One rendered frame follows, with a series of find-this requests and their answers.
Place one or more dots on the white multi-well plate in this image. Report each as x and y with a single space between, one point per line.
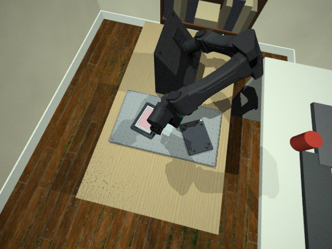
142 121

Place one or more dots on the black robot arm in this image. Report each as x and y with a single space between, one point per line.
246 60

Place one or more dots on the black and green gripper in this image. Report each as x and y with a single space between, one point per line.
177 119

